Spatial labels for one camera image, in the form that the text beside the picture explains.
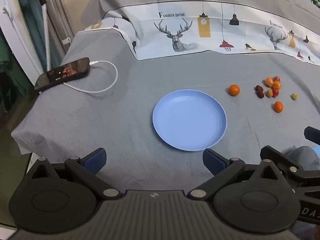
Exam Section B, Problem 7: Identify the black gooseneck phone holder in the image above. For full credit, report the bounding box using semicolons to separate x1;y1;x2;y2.
32;0;52;71

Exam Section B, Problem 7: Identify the grey bed sheet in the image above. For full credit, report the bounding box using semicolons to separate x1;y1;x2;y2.
11;27;320;193

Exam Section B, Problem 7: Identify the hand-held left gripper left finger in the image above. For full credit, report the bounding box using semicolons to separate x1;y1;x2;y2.
30;148;122;201

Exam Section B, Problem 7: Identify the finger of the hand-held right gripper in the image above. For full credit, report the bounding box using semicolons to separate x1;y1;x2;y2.
304;126;320;146
260;145;320;183

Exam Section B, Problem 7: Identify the teal curtain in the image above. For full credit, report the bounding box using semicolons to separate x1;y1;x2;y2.
17;0;48;73

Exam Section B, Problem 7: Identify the white charging cable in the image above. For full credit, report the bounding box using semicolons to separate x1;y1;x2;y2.
64;60;118;93

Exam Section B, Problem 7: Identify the blue plate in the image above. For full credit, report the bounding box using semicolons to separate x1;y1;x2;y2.
152;89;228;152

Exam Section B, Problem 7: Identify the white door frame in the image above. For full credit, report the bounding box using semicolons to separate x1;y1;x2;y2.
0;0;43;87

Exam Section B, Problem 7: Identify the green hanging garment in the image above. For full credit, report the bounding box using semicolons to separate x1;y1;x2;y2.
0;30;16;68

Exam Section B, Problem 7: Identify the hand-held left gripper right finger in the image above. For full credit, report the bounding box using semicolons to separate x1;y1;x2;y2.
187;148;292;202

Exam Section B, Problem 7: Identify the deer print pillow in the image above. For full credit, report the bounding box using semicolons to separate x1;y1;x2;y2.
80;0;320;67

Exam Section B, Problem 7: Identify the black smartphone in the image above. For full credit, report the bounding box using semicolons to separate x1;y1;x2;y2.
34;57;90;92

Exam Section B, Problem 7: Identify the grey curtain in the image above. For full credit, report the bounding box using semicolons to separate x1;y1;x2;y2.
46;0;76;64

